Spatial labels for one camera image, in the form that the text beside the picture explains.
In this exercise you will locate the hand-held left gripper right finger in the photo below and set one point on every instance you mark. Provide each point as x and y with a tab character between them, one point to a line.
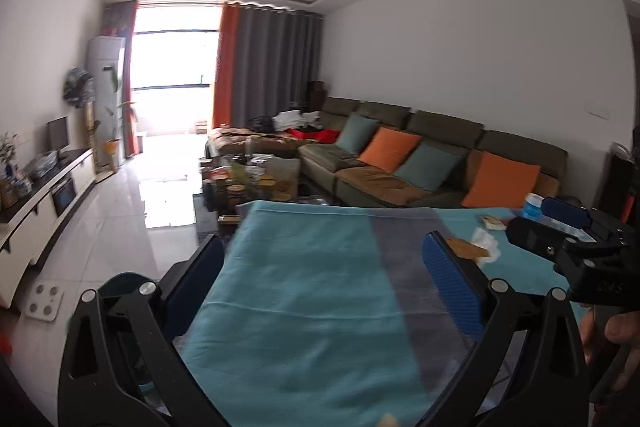
450	287

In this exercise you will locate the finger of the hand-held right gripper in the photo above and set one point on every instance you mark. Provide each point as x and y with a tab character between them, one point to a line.
535	234
567	209

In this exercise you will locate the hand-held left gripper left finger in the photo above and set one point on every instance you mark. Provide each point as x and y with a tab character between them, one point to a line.
200	287

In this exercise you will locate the person's right hand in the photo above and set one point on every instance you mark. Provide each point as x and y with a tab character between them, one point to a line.
625	337

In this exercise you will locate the blue cup with white lid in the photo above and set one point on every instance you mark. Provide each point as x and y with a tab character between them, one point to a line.
532	207

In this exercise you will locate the brown flat packet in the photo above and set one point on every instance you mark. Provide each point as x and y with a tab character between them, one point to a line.
465	249

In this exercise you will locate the beige snack packet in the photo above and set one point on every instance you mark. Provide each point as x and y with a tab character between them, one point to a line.
492	222

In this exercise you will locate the white tissue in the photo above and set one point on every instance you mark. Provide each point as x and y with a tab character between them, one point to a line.
485	244

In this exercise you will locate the black upright panel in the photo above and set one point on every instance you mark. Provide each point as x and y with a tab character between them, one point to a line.
620	182

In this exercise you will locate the orange cushion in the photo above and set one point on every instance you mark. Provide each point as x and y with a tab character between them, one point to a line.
387	149
500	179

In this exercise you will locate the cluttered coffee table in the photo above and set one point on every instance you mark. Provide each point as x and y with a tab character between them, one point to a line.
240	187

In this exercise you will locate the teal and grey blanket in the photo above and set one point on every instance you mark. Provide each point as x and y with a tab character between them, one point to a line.
310	307

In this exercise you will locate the large teal cushion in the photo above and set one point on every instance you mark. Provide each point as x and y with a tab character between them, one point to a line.
427	167

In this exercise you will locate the olive green sofa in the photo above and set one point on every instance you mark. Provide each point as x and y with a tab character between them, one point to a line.
440	127

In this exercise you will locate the white bathroom scale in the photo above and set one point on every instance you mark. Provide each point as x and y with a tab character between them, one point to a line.
44	302

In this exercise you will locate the small teal cushion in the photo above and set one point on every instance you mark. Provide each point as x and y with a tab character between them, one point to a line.
355	134

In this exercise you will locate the white tv cabinet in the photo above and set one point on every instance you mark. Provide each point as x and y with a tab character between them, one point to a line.
30	217

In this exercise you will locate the white clothes pile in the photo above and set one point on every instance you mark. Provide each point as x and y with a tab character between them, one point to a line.
292	119

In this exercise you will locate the tall green houseplant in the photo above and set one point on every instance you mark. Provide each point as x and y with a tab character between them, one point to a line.
122	112

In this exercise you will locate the red cloth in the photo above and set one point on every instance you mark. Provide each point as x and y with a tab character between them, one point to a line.
320	136

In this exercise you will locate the black monitor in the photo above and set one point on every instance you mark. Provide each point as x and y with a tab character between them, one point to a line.
57	134

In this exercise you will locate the dark brown cabinet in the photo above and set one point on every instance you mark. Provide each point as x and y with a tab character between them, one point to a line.
316	94

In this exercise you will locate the small potted plant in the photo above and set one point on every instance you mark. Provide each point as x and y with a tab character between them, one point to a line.
9	152

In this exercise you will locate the covered standing fan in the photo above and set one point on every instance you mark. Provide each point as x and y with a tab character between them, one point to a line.
77	87

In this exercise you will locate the white standing air conditioner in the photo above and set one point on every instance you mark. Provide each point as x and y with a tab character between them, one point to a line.
102	72

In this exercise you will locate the window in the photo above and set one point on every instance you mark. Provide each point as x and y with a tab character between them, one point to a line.
175	52

